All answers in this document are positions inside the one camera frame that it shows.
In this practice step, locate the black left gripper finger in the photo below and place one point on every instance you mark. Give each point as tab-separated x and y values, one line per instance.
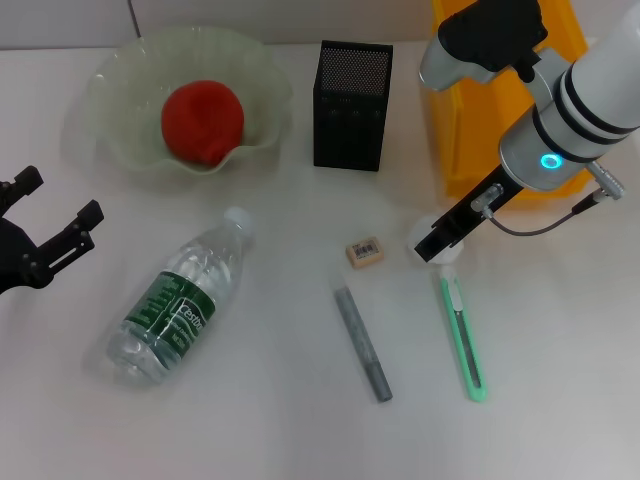
29	179
65	250

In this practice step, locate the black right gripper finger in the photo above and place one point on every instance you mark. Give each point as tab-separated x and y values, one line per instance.
432	245

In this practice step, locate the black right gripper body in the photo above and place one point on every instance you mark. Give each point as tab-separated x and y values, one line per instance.
495	195

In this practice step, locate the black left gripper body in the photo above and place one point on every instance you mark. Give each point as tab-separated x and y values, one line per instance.
12	260

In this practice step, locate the beige eraser with barcode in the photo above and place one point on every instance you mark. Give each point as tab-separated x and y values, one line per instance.
365	254

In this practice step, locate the green utility knife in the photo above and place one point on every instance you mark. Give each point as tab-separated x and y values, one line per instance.
465	345

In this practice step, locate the grey marker pen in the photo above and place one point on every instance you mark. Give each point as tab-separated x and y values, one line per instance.
360	340

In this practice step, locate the clear water bottle green label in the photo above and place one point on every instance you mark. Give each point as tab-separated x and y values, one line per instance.
170	310

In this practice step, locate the red-orange toy orange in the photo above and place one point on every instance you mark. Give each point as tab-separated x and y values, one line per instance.
202	120

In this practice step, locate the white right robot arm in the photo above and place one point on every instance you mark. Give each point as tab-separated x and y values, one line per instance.
590	100

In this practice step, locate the pale green glass fruit plate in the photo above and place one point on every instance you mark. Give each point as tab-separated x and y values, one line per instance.
125	75

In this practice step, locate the black mesh pen holder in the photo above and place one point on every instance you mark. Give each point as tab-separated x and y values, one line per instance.
350	120

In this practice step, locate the yellow plastic bin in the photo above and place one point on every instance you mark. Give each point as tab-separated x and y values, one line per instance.
470	125

